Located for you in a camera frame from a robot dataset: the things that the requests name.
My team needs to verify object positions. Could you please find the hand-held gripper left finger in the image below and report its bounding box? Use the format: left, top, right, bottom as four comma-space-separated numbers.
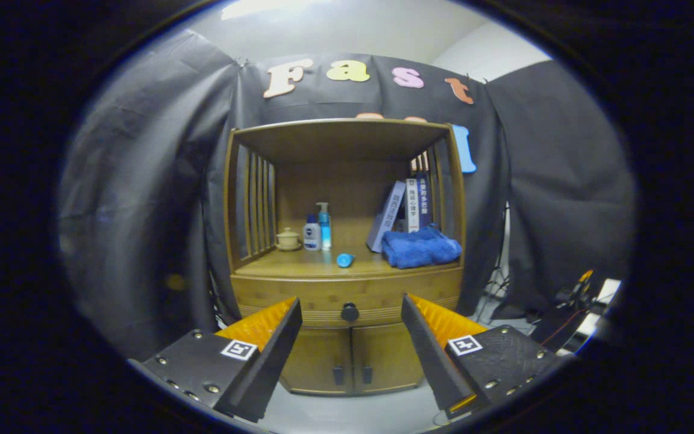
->
142, 297, 303, 423

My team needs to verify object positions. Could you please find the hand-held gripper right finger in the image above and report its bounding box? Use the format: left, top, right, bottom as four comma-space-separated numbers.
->
401, 294, 564, 420

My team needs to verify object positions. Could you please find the wooden drawer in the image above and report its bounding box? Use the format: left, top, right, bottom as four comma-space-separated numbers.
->
230, 267, 464, 329

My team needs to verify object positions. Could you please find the wooden cabinet door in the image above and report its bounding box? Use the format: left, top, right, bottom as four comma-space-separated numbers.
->
352, 324, 425, 394
279, 327, 354, 396

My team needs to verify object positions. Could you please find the wooden countertop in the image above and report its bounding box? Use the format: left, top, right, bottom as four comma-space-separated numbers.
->
234, 248, 462, 279

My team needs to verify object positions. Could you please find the wooden cabinet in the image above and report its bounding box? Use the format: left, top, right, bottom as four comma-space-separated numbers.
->
224, 118, 468, 397

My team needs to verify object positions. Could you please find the black light stand tripod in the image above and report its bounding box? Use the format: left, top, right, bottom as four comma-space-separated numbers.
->
480, 205, 511, 323

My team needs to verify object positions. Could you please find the folded blue towel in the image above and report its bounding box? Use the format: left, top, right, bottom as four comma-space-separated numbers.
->
381, 224, 463, 269

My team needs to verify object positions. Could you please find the beige lidded teacup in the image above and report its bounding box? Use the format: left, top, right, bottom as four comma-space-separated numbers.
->
275, 227, 302, 251

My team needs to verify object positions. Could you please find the black equipment with orange part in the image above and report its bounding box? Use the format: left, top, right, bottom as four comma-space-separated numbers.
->
531, 269, 622, 356

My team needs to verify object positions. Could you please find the white bottle with blue cap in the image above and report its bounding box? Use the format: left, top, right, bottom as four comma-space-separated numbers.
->
303, 214, 322, 251

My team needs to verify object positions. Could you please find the blue pump bottle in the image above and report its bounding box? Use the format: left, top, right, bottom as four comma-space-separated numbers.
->
316, 202, 332, 251

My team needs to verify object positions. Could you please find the grey leaning book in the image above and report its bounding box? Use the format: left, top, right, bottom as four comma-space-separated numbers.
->
366, 180, 407, 253

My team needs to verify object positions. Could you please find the white spine book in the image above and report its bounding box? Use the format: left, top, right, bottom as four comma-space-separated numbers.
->
405, 178, 420, 233

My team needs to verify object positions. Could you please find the dark blue spine book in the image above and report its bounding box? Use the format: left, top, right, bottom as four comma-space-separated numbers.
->
418, 175, 432, 228

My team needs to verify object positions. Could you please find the black backdrop cloth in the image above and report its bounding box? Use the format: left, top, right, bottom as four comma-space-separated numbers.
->
58, 30, 636, 362

